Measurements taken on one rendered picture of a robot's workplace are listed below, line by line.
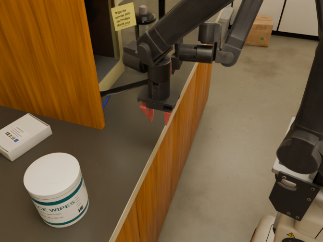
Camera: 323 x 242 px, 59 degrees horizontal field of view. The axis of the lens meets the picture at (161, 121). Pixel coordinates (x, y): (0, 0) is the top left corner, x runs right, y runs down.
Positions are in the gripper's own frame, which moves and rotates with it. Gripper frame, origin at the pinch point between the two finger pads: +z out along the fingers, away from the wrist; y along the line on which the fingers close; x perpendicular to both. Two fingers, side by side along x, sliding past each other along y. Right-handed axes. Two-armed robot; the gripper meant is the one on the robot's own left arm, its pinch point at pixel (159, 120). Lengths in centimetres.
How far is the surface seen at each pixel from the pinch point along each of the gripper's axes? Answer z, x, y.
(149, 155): 16.1, -0.1, 3.3
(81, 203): 10.8, 25.3, 12.4
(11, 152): 12.6, 15.4, 43.4
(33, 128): 12.3, 4.2, 43.6
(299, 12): 75, -325, -69
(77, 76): -5.1, -6.0, 29.1
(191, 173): 110, -72, 0
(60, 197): 3.2, 29.3, 14.1
